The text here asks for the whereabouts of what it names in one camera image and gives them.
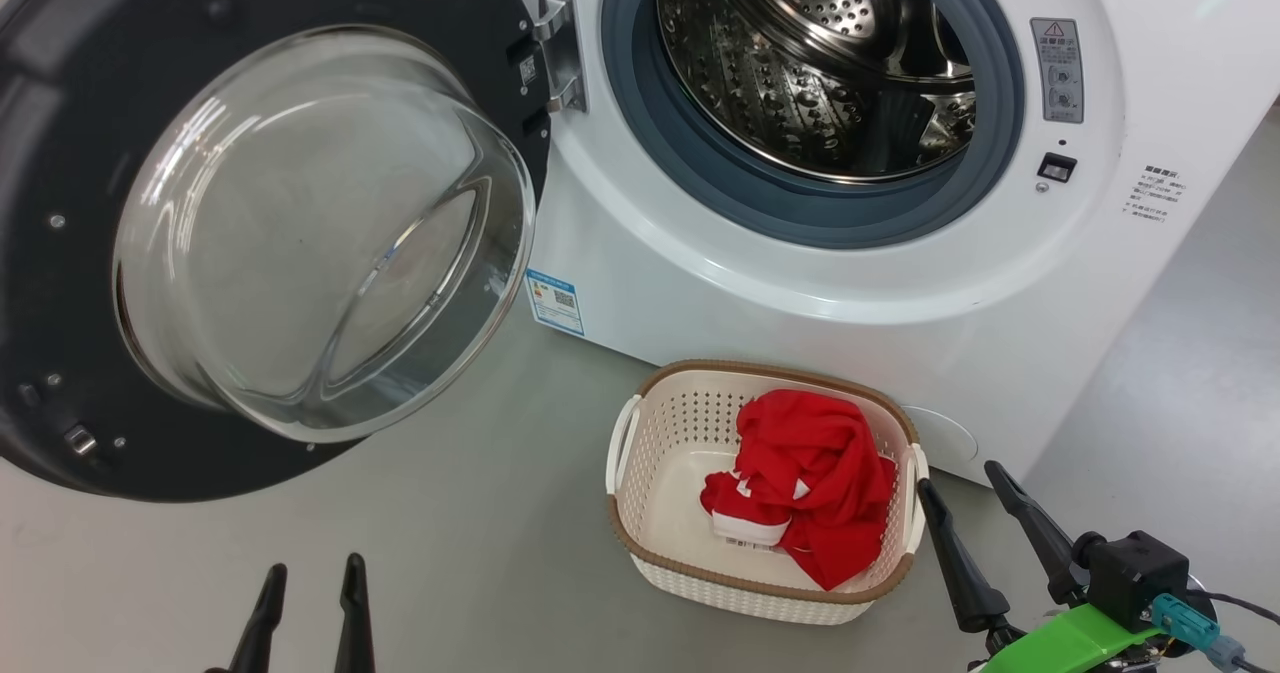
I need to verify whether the red and white garment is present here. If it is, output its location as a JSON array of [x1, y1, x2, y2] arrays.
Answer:
[[700, 389, 898, 592]]

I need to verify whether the silver metal door hinge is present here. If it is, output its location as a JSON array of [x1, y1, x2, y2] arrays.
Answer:
[[533, 0, 589, 114]]

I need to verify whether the cream perforated laundry basket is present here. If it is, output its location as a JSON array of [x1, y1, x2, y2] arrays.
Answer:
[[605, 359, 929, 625]]

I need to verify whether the white front-load washing machine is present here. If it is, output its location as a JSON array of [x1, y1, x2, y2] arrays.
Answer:
[[495, 0, 1280, 489]]

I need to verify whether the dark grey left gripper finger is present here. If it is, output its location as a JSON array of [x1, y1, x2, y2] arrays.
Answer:
[[335, 553, 376, 673], [228, 563, 288, 673]]

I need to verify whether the grey warning sticker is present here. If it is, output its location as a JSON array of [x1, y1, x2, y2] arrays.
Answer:
[[1030, 18, 1085, 124]]

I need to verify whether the black round washer door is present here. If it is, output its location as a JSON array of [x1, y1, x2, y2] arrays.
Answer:
[[0, 0, 553, 502]]

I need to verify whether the blue energy label sticker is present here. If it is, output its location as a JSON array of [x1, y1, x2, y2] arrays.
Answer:
[[525, 269, 586, 337]]

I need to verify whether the black cable with teal connector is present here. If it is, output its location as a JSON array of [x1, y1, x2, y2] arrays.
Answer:
[[1150, 591, 1280, 673]]

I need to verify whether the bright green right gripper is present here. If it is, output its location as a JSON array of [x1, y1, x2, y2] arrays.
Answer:
[[918, 460, 1166, 673]]

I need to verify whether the perforated steel washer drum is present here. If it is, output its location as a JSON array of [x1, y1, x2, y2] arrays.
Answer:
[[657, 0, 978, 184]]

